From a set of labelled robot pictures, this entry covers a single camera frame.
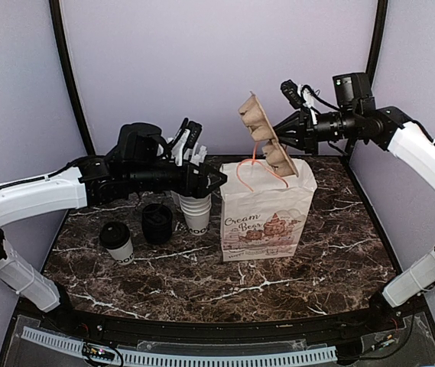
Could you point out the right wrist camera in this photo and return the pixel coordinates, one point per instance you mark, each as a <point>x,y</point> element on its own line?
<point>354,93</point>

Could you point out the stack of white paper cups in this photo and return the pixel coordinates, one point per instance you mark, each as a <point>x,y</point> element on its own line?
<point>196,213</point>

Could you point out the bundle of wrapped white straws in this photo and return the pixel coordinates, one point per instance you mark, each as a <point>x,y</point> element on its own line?
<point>194,155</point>

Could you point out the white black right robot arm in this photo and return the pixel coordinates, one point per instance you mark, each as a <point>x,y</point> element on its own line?
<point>356,115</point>

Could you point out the single black cup lid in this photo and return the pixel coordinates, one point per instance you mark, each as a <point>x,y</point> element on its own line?
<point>114,235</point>

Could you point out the grey slotted cable duct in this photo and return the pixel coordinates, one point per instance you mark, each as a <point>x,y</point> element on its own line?
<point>179,354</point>

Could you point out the stack of black cup lids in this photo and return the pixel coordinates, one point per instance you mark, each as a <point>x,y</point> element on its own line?
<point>157,223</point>

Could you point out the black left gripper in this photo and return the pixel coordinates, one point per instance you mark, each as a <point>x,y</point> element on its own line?
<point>199,188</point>

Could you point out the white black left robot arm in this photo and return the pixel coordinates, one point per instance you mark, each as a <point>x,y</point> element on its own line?
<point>27,204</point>

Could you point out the brown cardboard cup carrier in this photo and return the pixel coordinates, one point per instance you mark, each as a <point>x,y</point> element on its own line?
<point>254,118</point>

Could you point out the single white paper cup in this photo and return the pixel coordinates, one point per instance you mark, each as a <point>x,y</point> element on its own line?
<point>124,254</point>

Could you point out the black corner post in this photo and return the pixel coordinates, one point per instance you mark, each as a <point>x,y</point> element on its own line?
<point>68,75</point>
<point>377,36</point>

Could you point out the black left corner post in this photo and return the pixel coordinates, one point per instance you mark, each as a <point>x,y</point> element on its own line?
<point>68,75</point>

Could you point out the printed paper takeout bag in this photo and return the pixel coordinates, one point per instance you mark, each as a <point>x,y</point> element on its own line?
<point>263,215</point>

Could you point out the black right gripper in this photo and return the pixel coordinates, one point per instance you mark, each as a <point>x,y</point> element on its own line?
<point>303,121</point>

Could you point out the black right corner post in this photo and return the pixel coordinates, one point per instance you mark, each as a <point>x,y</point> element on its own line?
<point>377,36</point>

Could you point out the black front table rail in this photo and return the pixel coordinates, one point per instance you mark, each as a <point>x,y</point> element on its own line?
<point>129,310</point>

